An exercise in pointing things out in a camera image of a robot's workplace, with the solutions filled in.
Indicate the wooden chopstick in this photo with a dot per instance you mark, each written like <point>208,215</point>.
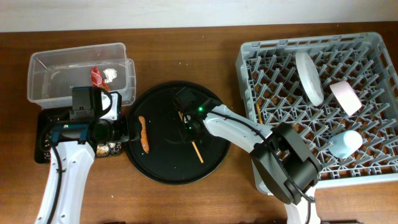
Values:
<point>259,114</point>
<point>193,143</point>

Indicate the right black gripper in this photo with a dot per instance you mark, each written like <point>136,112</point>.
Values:
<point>189,135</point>

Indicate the black rectangular tray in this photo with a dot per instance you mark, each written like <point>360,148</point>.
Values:
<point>45,117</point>

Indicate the white tissue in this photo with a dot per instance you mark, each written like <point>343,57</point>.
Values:
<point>110,75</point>

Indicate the grey round plate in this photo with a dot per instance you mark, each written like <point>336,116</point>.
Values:
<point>309,78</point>

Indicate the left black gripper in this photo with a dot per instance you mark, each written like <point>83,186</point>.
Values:
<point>125,133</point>

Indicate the round black serving tray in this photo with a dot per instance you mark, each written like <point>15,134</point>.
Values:
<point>170,160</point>

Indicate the food scraps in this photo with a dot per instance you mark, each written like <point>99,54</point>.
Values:
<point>109,149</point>

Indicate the light blue plastic cup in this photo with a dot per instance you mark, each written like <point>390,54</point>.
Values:
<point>344,144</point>

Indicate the grey dishwasher rack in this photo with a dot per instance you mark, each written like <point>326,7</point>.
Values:
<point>267,75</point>

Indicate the orange carrot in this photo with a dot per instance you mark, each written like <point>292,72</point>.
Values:
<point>144,140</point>

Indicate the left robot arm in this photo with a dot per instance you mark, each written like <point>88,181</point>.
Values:
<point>72,140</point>

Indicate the red snack wrapper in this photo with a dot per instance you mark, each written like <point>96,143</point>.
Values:
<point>97,79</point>

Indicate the clear plastic waste bin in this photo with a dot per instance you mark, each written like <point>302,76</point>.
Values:
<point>53,74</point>

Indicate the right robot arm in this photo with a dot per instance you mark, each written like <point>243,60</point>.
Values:
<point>286,165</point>

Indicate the pink bowl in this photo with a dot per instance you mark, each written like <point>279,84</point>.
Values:
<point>346,97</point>

